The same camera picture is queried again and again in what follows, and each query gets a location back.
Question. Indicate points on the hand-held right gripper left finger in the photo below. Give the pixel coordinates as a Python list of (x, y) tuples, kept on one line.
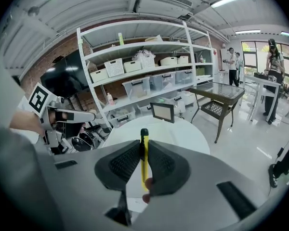
[(115, 170)]

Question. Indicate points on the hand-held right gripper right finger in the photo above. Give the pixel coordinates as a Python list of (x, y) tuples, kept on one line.
[(169, 174)]

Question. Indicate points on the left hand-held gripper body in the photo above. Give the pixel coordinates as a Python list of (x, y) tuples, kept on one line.
[(39, 98)]

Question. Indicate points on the yellow utility knife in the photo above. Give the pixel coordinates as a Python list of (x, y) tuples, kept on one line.
[(144, 171)]

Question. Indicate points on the person's left forearm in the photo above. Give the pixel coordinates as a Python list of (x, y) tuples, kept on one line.
[(26, 123)]

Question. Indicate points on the person's right hand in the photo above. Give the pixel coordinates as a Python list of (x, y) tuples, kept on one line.
[(148, 183)]

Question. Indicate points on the white round table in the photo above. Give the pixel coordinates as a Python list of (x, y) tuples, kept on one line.
[(173, 135)]

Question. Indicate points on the black round drum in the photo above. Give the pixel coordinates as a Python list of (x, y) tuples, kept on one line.
[(83, 142)]

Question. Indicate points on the clear plastic storage bin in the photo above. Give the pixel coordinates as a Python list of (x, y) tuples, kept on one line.
[(162, 80), (184, 76), (122, 119), (137, 88)]

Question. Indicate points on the cream storage basket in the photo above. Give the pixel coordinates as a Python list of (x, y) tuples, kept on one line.
[(99, 75), (169, 61), (183, 59), (132, 67)]

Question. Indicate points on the pink bottle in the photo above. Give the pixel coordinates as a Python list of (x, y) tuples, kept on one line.
[(110, 99)]

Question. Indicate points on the white perforated basket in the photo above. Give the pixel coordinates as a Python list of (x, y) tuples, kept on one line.
[(148, 62), (114, 67)]

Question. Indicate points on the brown glass-top wicker table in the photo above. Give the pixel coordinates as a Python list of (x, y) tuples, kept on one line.
[(219, 93)]

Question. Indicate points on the green bottle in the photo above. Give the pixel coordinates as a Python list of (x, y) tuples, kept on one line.
[(121, 38)]

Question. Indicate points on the white metal shelf unit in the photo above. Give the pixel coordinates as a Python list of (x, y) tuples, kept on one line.
[(137, 49)]

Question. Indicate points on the white tall table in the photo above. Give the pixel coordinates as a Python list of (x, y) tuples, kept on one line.
[(262, 83)]

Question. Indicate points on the ceiling air conditioner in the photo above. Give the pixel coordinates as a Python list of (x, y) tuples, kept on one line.
[(159, 1)]

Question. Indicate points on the black wall television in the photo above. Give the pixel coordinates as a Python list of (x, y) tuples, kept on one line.
[(65, 76)]

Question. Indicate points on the black picture frame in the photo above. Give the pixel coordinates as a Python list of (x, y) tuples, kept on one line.
[(162, 111)]

